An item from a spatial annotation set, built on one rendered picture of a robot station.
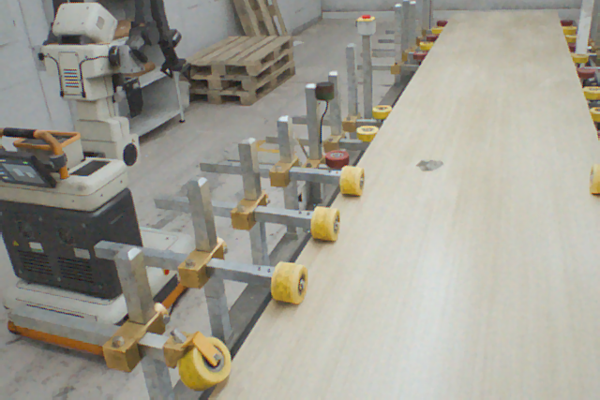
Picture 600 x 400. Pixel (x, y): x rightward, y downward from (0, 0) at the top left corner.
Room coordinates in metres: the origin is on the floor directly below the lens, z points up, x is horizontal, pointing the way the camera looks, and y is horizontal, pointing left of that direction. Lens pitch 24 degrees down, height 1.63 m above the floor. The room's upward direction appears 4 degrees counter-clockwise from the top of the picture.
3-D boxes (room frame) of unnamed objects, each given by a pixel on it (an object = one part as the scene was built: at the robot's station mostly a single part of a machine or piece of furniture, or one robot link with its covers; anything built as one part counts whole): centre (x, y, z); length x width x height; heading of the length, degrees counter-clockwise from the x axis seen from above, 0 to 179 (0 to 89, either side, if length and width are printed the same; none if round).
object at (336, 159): (1.69, -0.12, 0.85); 0.08 x 0.08 x 0.11
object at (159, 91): (4.52, 1.43, 0.78); 0.90 x 0.45 x 1.55; 158
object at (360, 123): (2.21, -0.16, 0.83); 0.43 x 0.03 x 0.04; 68
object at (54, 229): (2.05, 0.98, 0.59); 0.55 x 0.34 x 0.83; 68
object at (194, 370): (0.74, 0.20, 0.93); 0.09 x 0.08 x 0.09; 68
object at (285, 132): (1.53, 0.04, 0.87); 0.04 x 0.04 x 0.48; 68
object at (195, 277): (1.04, 0.24, 0.95); 0.14 x 0.06 x 0.05; 158
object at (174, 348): (0.75, 0.21, 0.95); 0.10 x 0.04 x 0.10; 68
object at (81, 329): (0.83, 0.43, 0.95); 0.36 x 0.03 x 0.03; 68
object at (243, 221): (1.28, 0.14, 0.95); 0.14 x 0.06 x 0.05; 158
